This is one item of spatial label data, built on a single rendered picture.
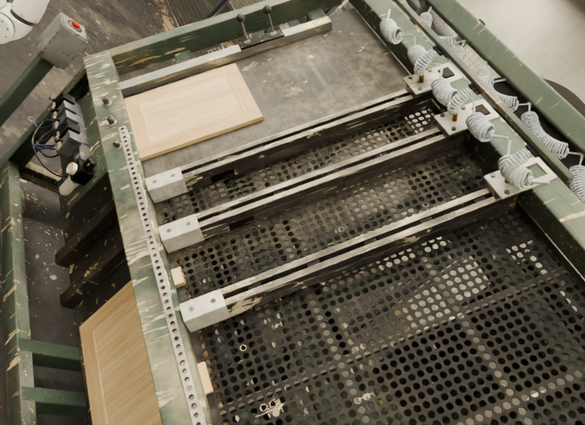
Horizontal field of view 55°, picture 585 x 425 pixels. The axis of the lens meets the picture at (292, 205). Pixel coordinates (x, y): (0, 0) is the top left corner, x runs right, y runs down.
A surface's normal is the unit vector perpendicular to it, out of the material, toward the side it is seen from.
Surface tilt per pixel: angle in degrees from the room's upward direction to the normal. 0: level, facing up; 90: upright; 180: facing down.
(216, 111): 58
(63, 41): 90
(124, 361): 90
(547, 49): 90
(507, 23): 90
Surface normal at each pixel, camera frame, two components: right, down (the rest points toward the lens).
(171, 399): -0.11, -0.62
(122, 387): -0.59, -0.34
